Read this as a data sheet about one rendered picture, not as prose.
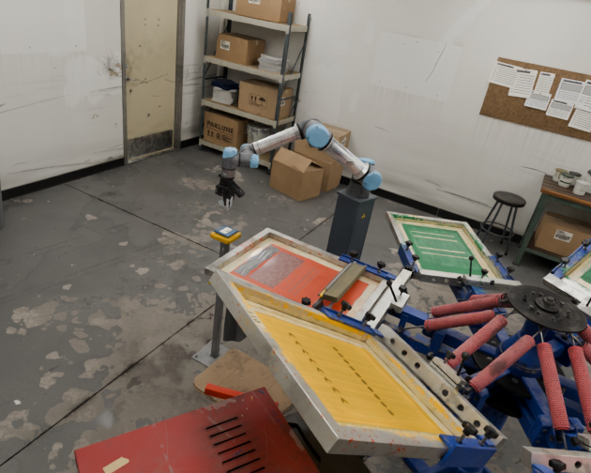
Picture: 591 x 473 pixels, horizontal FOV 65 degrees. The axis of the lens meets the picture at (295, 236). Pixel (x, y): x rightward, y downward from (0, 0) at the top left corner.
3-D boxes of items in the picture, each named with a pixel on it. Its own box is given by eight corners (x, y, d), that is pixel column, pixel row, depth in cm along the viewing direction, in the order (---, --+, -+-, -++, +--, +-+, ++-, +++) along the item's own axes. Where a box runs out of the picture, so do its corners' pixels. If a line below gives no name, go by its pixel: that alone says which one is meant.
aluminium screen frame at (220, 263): (204, 273, 230) (204, 267, 228) (266, 233, 277) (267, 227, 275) (347, 343, 201) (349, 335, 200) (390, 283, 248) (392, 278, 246)
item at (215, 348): (190, 358, 309) (198, 232, 264) (211, 340, 327) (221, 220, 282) (218, 373, 301) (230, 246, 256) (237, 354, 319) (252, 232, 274)
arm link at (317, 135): (380, 171, 275) (311, 114, 252) (388, 180, 262) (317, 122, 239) (366, 186, 278) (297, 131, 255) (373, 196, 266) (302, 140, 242)
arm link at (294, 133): (315, 110, 262) (235, 143, 264) (319, 115, 253) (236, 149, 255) (322, 129, 268) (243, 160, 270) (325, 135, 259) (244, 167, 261)
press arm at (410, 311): (386, 313, 218) (389, 305, 215) (391, 307, 222) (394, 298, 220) (422, 329, 211) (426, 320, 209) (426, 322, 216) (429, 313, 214)
